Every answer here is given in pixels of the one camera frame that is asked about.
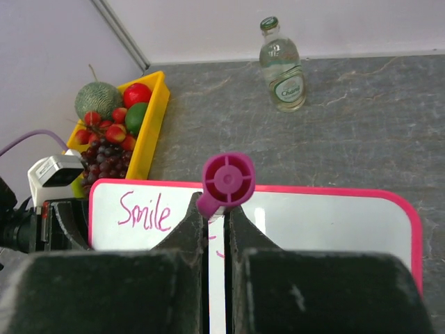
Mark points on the green netted melon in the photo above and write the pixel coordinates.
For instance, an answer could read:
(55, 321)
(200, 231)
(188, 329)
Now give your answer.
(98, 96)

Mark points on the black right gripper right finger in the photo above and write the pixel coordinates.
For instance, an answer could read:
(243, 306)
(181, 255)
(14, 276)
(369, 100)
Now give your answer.
(272, 290)

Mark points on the red apple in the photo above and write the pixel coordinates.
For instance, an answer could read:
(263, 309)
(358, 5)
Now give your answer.
(136, 93)

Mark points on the purple grape bunch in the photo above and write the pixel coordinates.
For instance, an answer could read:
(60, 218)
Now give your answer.
(103, 160)

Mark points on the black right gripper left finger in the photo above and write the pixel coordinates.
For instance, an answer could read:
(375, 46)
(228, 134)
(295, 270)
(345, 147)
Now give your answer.
(159, 290)

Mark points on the pink framed whiteboard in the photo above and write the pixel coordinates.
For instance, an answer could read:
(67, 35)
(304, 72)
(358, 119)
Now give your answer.
(130, 215)

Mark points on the magenta whiteboard marker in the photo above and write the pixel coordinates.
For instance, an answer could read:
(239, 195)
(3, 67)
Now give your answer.
(228, 181)

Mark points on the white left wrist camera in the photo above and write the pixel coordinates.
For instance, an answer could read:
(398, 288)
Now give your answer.
(51, 177)

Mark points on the yellow plastic bin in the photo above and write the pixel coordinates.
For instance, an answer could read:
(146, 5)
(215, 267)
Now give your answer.
(148, 135)

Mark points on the green lime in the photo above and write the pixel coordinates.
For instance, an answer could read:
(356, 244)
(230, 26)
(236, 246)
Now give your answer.
(135, 116)

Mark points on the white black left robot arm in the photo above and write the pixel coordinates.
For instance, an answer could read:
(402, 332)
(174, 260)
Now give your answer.
(16, 222)

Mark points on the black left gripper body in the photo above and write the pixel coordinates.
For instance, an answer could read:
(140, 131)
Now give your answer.
(61, 225)

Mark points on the clear glass soda bottle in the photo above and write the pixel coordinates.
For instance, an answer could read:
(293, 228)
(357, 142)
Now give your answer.
(281, 67)

